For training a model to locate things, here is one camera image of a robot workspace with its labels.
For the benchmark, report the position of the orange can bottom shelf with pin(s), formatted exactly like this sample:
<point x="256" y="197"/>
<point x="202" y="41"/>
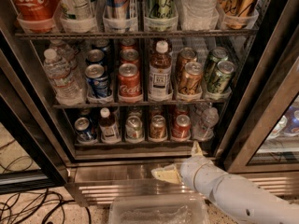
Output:
<point x="157" y="127"/>

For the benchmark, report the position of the orange lacroix can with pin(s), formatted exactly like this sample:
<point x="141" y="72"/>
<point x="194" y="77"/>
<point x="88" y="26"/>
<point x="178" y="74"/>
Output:
<point x="191" y="78"/>
<point x="185" y="55"/>

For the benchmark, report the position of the clear plastic bin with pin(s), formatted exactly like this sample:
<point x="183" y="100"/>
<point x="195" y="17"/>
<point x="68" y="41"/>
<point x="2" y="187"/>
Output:
<point x="159" y="209"/>

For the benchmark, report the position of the blue pepsi can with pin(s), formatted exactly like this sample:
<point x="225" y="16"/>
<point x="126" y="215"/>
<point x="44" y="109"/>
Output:
<point x="95" y="56"/>
<point x="98" y="80"/>

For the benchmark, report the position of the red bull can top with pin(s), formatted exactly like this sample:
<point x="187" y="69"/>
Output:
<point x="118" y="9"/>

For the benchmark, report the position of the tea bottle middle shelf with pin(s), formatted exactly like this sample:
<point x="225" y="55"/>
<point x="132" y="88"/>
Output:
<point x="160" y="63"/>

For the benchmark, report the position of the water bottle top shelf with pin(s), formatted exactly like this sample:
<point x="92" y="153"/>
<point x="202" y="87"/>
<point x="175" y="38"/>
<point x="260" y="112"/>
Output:
<point x="199" y="14"/>

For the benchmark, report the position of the green lacroix can top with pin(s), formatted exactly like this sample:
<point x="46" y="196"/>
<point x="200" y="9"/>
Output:
<point x="160" y="9"/>

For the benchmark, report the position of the white green can bottom shelf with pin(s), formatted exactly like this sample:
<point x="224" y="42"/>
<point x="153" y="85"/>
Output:
<point x="134" y="127"/>

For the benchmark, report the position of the large coca-cola bottle top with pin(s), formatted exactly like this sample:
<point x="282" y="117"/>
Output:
<point x="37" y="16"/>

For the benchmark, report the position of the right glass fridge door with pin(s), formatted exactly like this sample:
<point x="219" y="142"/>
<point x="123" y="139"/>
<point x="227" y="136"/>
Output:
<point x="266" y="87"/>

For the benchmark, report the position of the water bottle shelf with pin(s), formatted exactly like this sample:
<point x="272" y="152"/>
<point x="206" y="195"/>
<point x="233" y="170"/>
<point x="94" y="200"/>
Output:
<point x="203" y="130"/>
<point x="199" y="14"/>
<point x="67" y="85"/>

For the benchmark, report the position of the blue pepsi can front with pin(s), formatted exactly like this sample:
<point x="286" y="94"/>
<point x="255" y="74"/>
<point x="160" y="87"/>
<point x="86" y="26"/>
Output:
<point x="98" y="80"/>

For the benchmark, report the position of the water bottle middle shelf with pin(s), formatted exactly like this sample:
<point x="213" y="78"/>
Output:
<point x="67" y="85"/>

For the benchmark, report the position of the red can bottom shelf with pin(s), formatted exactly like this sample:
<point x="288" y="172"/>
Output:
<point x="181" y="127"/>

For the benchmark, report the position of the water bottle bottom shelf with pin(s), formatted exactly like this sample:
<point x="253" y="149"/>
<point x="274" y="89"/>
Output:
<point x="203" y="130"/>

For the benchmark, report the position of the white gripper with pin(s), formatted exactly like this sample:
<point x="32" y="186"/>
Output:
<point x="189" y="173"/>

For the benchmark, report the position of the red coca-cola can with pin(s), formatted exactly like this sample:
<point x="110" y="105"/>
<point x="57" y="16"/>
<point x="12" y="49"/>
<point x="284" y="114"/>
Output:
<point x="129" y="82"/>
<point x="130" y="56"/>

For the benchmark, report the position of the green lacroix can rear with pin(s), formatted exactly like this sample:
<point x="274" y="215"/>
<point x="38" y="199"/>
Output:
<point x="216" y="55"/>

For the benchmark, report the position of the orange lacroix can front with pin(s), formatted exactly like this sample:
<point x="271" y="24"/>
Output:
<point x="191" y="78"/>

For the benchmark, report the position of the red coca-cola can front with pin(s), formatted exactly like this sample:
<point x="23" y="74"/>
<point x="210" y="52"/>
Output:
<point x="129" y="82"/>

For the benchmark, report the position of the green lacroix can front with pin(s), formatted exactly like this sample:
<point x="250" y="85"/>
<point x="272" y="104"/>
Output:
<point x="221" y="77"/>

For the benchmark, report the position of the green lacroix can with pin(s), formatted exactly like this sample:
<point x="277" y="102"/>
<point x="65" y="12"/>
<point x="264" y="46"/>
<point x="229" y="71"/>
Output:
<point x="160" y="9"/>
<point x="221" y="77"/>
<point x="216" y="55"/>

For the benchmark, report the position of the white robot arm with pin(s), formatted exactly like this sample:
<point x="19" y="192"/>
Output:
<point x="234" y="195"/>

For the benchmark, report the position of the tea bottle bottom shelf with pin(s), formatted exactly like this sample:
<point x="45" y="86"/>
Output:
<point x="108" y="126"/>

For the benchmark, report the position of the blue can bottom shelf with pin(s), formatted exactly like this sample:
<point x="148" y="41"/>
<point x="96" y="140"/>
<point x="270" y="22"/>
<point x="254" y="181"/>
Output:
<point x="85" y="130"/>

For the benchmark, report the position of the orange lacroix can rear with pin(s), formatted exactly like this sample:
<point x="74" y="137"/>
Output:
<point x="185" y="55"/>

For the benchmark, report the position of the sprite bottle top shelf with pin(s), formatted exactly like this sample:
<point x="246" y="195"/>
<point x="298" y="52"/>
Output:
<point x="77" y="9"/>

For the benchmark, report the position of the tea bottle shelf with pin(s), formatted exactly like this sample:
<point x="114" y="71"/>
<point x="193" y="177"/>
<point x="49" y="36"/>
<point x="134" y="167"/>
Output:
<point x="160" y="63"/>
<point x="108" y="126"/>

